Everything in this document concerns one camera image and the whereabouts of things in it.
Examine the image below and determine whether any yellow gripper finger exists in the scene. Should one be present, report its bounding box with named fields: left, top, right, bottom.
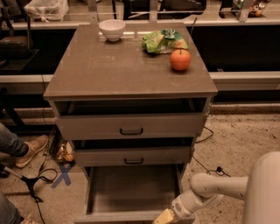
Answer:
left=152, top=209, right=175, bottom=224

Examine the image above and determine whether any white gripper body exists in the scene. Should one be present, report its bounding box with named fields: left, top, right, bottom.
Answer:
left=171, top=188, right=223, bottom=219

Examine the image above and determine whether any grey drawer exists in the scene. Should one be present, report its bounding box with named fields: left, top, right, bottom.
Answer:
left=73, top=164, right=182, bottom=224
left=70, top=137, right=193, bottom=167
left=55, top=113, right=207, bottom=140

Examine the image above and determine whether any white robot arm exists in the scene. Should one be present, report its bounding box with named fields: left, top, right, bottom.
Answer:
left=152, top=151, right=280, bottom=224

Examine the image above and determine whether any grey drawer cabinet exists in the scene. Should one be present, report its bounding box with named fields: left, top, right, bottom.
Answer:
left=42, top=24, right=219, bottom=187

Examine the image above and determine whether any blue tape cross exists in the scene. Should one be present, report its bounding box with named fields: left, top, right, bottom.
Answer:
left=51, top=163, right=74, bottom=188

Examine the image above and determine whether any crumpled wrapper on floor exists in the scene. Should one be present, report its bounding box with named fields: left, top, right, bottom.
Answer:
left=56, top=143, right=74, bottom=163

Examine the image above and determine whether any black tripod stand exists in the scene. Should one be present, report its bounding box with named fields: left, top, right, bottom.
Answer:
left=0, top=164, right=58, bottom=202

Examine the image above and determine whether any orange fruit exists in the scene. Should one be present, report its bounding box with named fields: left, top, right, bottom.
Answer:
left=170, top=49, right=191, bottom=71

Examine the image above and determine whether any tan sneaker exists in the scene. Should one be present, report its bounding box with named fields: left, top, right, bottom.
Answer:
left=16, top=135, right=48, bottom=168

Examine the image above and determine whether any green snack bag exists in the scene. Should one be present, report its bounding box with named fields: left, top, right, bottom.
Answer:
left=142, top=29, right=188, bottom=54

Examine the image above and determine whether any person's leg in jeans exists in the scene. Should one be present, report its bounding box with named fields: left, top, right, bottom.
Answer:
left=0, top=123, right=29, bottom=158

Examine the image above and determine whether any white ceramic bowl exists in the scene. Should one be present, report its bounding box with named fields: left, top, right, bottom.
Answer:
left=99, top=19, right=126, bottom=41

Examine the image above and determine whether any orange toy on shelf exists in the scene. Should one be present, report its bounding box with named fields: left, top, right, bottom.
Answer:
left=248, top=0, right=271, bottom=18

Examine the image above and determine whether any white plastic bag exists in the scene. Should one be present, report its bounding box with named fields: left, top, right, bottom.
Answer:
left=24, top=0, right=68, bottom=21

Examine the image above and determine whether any black floor cable right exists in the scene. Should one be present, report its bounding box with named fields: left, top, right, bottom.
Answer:
left=192, top=125, right=231, bottom=178

